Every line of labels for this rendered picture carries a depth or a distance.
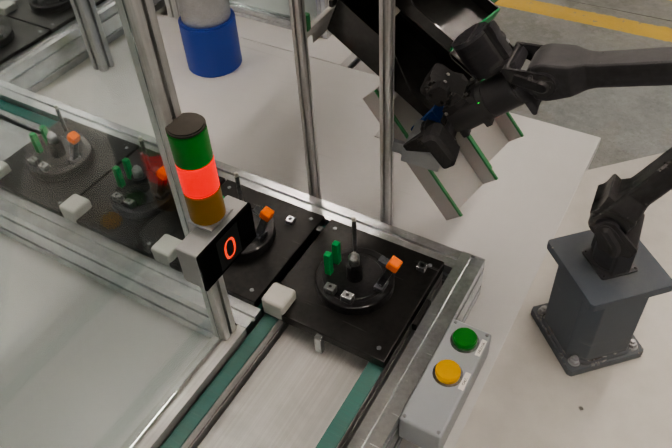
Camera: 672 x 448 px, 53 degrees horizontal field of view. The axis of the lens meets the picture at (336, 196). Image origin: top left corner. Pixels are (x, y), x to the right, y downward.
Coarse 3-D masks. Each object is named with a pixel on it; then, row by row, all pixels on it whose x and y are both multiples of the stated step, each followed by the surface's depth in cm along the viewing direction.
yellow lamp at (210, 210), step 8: (216, 192) 90; (192, 200) 89; (200, 200) 89; (208, 200) 89; (216, 200) 90; (192, 208) 90; (200, 208) 90; (208, 208) 90; (216, 208) 91; (224, 208) 93; (192, 216) 91; (200, 216) 91; (208, 216) 91; (216, 216) 92; (200, 224) 92; (208, 224) 92
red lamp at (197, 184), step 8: (176, 168) 87; (208, 168) 86; (216, 168) 89; (184, 176) 86; (192, 176) 86; (200, 176) 86; (208, 176) 87; (216, 176) 89; (184, 184) 87; (192, 184) 87; (200, 184) 87; (208, 184) 88; (216, 184) 89; (184, 192) 89; (192, 192) 88; (200, 192) 88; (208, 192) 88
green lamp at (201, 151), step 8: (168, 136) 83; (200, 136) 83; (208, 136) 84; (176, 144) 82; (184, 144) 82; (192, 144) 82; (200, 144) 83; (208, 144) 85; (176, 152) 84; (184, 152) 83; (192, 152) 83; (200, 152) 84; (208, 152) 85; (176, 160) 85; (184, 160) 84; (192, 160) 84; (200, 160) 84; (208, 160) 86; (184, 168) 85; (192, 168) 85; (200, 168) 85
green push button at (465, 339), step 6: (456, 330) 112; (462, 330) 112; (468, 330) 112; (456, 336) 111; (462, 336) 111; (468, 336) 111; (474, 336) 111; (456, 342) 111; (462, 342) 110; (468, 342) 110; (474, 342) 110; (462, 348) 110; (468, 348) 110
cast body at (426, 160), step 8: (432, 120) 107; (416, 128) 107; (408, 136) 110; (400, 144) 110; (400, 152) 111; (408, 152) 108; (416, 152) 108; (424, 152) 107; (408, 160) 109; (416, 160) 109; (424, 160) 108; (432, 160) 108; (432, 168) 109
